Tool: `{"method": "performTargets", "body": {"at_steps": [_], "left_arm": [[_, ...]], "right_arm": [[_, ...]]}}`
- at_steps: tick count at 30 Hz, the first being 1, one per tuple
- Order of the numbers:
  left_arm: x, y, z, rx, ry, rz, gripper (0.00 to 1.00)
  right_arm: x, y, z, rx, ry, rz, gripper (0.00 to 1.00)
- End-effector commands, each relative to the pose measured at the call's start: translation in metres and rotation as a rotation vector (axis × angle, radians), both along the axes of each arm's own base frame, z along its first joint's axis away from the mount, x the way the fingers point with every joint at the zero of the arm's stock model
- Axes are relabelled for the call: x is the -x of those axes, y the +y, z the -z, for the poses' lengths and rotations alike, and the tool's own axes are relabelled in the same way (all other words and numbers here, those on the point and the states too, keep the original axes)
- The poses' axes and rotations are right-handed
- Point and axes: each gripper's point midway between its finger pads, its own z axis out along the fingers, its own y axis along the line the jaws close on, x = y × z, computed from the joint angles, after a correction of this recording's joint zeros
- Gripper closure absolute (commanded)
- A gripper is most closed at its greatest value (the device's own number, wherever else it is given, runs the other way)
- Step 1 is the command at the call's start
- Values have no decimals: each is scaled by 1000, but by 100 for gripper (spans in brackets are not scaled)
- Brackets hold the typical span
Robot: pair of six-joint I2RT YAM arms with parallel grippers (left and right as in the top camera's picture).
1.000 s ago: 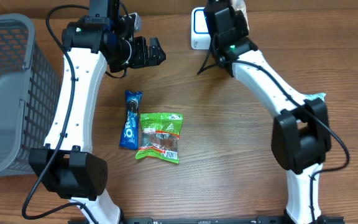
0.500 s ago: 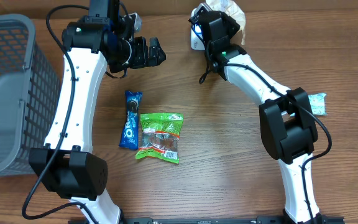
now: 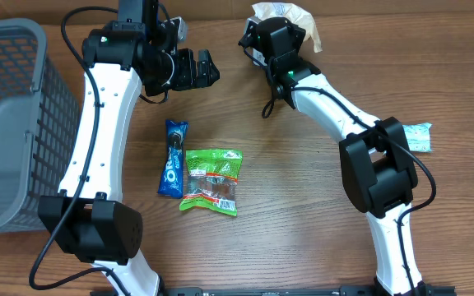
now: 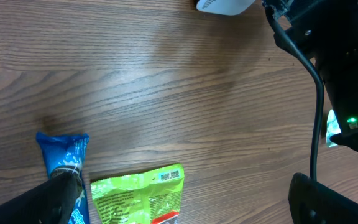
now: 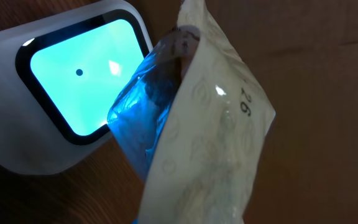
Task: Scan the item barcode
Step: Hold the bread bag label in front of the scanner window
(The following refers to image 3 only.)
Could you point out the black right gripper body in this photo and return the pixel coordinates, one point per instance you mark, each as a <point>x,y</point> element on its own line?
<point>297,34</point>

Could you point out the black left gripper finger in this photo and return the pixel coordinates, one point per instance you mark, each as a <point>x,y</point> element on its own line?
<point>205,63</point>
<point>207,78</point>

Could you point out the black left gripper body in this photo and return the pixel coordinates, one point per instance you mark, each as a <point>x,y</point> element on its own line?
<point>184,76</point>

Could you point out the beige paper-like bag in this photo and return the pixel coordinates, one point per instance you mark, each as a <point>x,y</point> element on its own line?
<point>295,14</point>

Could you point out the green snack packet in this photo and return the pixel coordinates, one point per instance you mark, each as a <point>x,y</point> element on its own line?
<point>212,179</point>

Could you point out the blue Oreo cookie pack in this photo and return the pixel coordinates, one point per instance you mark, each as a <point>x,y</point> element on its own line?
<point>172,178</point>

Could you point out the teal tissue pack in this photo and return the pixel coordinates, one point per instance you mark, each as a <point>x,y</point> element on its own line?
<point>418,137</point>

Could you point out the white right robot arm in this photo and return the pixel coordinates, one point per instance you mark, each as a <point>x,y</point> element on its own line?
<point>377,167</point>

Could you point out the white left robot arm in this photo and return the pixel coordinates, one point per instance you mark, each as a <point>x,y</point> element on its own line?
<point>135,57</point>

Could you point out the grey plastic mesh basket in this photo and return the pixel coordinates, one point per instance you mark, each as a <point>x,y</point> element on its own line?
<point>39,118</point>

